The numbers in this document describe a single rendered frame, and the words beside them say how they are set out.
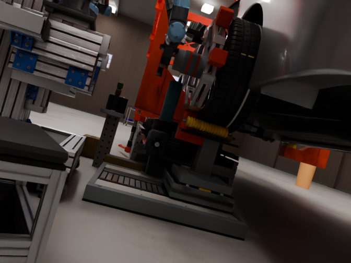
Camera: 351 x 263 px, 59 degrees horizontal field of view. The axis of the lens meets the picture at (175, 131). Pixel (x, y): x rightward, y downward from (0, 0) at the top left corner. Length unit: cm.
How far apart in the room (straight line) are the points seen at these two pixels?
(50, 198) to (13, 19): 94
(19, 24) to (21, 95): 42
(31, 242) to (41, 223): 4
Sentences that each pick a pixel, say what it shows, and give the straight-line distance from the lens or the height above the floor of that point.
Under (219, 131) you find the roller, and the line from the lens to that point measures 178.
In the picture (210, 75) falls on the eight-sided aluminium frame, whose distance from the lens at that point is 165.
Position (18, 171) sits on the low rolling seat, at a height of 29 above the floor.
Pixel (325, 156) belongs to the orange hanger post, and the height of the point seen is 70.
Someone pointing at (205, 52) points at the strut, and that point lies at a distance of 192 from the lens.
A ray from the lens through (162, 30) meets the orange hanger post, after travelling 243.
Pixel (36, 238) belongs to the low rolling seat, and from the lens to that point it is 69.
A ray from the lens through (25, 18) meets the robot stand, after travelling 145.
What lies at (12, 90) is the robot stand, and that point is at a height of 41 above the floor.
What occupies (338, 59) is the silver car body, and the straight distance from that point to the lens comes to 118.
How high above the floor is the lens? 44
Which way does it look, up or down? level
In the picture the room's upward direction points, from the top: 16 degrees clockwise
